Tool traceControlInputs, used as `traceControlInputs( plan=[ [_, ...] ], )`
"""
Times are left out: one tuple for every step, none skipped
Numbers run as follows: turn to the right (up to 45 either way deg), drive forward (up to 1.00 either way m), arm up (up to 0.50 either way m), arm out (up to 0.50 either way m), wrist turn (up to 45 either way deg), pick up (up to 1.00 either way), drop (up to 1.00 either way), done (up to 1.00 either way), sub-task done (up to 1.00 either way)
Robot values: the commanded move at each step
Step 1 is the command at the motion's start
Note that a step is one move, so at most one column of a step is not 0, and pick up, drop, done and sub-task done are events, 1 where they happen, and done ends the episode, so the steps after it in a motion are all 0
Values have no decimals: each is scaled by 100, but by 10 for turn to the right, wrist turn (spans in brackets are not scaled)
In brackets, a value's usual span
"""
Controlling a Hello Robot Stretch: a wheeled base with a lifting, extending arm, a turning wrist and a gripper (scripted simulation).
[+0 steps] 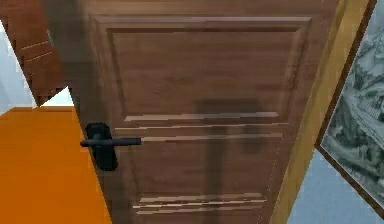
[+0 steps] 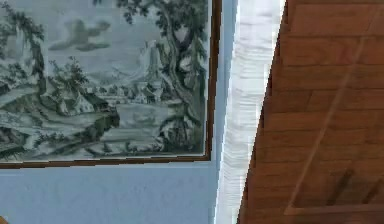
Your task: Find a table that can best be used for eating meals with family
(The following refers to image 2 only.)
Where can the white door frame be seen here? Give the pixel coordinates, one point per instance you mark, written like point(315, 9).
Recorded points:
point(246, 110)

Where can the framed grey landscape picture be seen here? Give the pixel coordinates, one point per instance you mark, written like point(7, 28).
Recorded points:
point(100, 83)

